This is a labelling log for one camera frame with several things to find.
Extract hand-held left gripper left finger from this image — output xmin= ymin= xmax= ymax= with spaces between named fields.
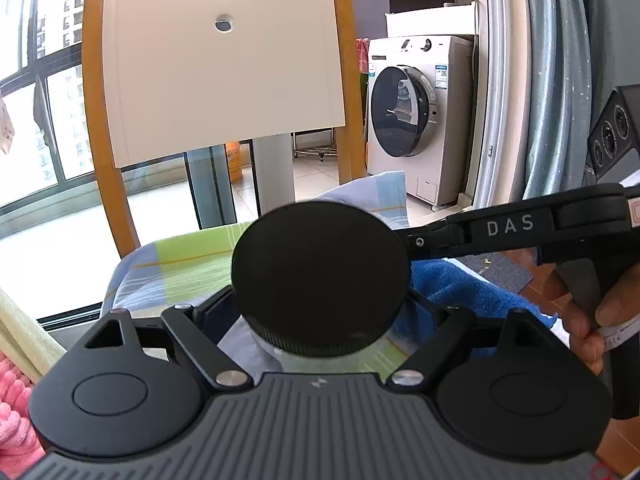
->
xmin=82 ymin=287 xmax=253 ymax=392

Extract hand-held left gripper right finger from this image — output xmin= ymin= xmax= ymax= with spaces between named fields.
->
xmin=385 ymin=292 xmax=551 ymax=392

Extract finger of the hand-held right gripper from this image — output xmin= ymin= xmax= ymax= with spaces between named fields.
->
xmin=406 ymin=214 xmax=473 ymax=263

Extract blue towel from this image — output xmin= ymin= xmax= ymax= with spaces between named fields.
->
xmin=392 ymin=257 xmax=558 ymax=356

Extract orange container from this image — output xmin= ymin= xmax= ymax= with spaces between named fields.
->
xmin=224 ymin=141 xmax=243 ymax=184

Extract person's right hand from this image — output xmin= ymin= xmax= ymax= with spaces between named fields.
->
xmin=562 ymin=270 xmax=640 ymax=378

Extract grey door mat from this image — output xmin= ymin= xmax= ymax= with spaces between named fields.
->
xmin=457 ymin=252 xmax=533 ymax=296

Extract plaid cloth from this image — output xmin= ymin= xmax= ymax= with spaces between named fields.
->
xmin=102 ymin=171 xmax=558 ymax=376

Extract white washing machine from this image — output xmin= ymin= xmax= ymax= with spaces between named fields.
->
xmin=366 ymin=35 xmax=476 ymax=211

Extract grey blue curtain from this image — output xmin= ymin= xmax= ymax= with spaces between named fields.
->
xmin=520 ymin=0 xmax=640 ymax=201

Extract metal rack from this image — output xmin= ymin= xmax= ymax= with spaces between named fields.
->
xmin=291 ymin=129 xmax=337 ymax=162

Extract yellow blanket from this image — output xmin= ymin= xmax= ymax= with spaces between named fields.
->
xmin=0 ymin=287 xmax=66 ymax=383

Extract pink blanket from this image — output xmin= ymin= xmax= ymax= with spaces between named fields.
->
xmin=0 ymin=352 xmax=46 ymax=468

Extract wooden chair white backrest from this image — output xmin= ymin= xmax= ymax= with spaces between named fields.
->
xmin=81 ymin=0 xmax=368 ymax=256

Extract black framed window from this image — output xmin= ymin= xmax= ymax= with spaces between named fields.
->
xmin=0 ymin=0 xmax=241 ymax=241

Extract grey hanging cloth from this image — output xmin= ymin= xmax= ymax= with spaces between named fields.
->
xmin=32 ymin=76 xmax=53 ymax=153

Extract beige hanging cloth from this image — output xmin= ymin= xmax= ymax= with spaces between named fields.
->
xmin=0 ymin=92 xmax=16 ymax=156

